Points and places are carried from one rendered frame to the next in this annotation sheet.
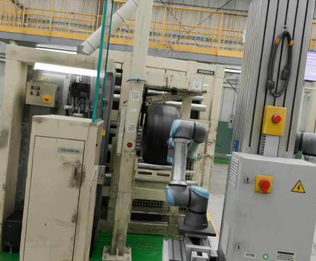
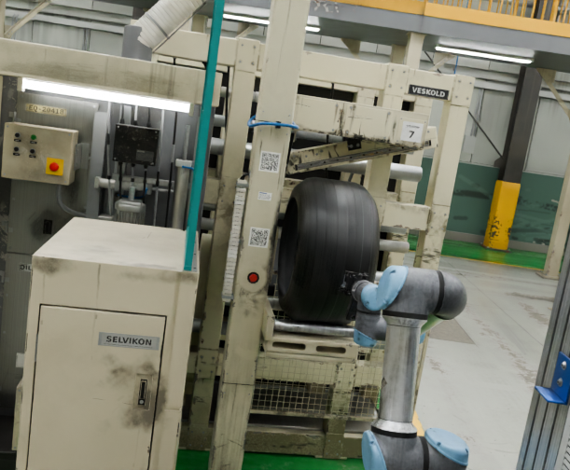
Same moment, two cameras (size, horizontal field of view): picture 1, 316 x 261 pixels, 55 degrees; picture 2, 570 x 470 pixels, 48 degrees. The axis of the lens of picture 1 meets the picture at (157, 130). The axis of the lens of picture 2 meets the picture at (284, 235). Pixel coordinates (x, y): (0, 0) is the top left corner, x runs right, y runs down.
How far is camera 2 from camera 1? 0.53 m
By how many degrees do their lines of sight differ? 8
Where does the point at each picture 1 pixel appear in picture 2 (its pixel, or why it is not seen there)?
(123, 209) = (235, 421)
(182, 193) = (409, 456)
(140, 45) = (287, 37)
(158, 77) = (322, 111)
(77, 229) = not seen: outside the picture
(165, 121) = (343, 231)
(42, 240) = not seen: outside the picture
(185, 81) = (386, 120)
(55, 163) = (92, 372)
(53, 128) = (87, 285)
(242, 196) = not seen: outside the picture
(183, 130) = (413, 298)
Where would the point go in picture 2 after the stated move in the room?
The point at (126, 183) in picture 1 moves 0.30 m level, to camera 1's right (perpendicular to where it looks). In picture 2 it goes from (243, 365) to (318, 374)
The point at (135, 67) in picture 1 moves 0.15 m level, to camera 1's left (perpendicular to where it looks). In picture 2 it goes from (272, 91) to (232, 86)
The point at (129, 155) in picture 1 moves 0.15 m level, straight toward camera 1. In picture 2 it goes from (251, 302) to (253, 313)
